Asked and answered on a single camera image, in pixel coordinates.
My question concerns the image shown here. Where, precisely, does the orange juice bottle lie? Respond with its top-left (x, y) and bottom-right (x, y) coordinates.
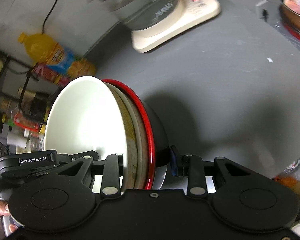
top-left (18, 32), bottom-right (96, 78)

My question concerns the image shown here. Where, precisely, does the red and black bowl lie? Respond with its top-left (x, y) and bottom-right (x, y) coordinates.
top-left (103, 79), bottom-right (168, 190)

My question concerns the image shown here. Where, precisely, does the black power cable left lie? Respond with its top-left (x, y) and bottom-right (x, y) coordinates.
top-left (41, 0), bottom-right (63, 34)

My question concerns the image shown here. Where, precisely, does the upper red can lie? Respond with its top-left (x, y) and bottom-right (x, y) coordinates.
top-left (32, 63), bottom-right (71, 88)

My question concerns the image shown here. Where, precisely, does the cream bowl patterned outside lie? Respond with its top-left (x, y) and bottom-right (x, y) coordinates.
top-left (106, 83), bottom-right (148, 190)

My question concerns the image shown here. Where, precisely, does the small white plate Bakery print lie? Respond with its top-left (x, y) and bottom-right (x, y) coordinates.
top-left (152, 165), bottom-right (167, 190)

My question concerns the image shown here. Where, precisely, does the black metal spice rack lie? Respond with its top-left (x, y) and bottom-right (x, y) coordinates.
top-left (0, 51), bottom-right (46, 158)

